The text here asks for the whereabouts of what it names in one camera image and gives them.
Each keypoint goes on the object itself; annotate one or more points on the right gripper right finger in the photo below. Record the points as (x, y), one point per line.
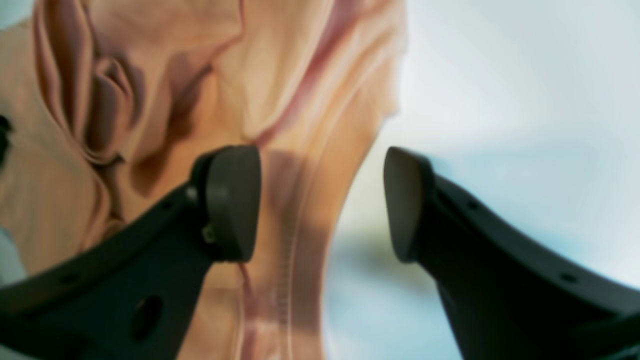
(506, 297)

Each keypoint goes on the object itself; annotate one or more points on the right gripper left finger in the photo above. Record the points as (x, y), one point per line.
(133, 296)

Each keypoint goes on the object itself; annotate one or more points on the peach pink T-shirt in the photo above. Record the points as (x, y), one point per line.
(109, 103)

